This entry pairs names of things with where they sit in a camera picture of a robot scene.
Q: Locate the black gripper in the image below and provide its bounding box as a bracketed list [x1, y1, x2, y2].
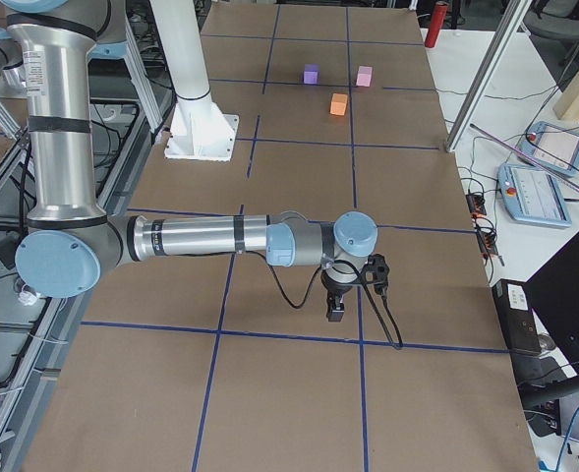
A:
[321, 262, 361, 323]

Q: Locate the orange foam block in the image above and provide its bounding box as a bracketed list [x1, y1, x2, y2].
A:
[329, 92, 349, 116]

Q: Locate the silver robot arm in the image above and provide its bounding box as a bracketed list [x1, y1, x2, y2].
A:
[6, 1, 388, 322]

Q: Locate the orange black connector strip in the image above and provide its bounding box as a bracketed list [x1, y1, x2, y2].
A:
[465, 192, 503, 264]

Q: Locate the black box with label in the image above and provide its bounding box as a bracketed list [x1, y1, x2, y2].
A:
[492, 279, 542, 357]

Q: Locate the lower teach pendant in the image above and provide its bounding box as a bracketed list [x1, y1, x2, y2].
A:
[497, 164, 572, 228]

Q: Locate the teach pendant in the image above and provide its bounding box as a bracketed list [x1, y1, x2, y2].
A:
[517, 121, 579, 177]
[497, 164, 572, 228]

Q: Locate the black laptop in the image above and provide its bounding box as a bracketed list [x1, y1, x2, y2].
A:
[525, 231, 579, 362]

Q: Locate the pink foam block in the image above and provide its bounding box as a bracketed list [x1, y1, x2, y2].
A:
[356, 65, 373, 88]

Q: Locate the purple foam block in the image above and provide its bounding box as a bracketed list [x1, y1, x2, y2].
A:
[303, 64, 319, 85]

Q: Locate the upper teach pendant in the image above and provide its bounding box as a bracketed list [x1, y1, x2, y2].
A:
[517, 121, 579, 177]

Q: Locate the purple rod green tip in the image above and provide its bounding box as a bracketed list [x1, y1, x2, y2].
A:
[470, 123, 579, 193]

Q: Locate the red cylinder bottle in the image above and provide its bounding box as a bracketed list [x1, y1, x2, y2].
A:
[424, 1, 449, 48]

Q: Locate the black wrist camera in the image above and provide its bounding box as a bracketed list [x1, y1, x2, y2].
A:
[362, 254, 389, 298]

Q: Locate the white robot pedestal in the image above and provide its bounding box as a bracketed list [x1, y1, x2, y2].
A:
[150, 0, 239, 161]

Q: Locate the aluminium frame post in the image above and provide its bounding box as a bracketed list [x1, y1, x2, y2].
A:
[445, 0, 531, 152]

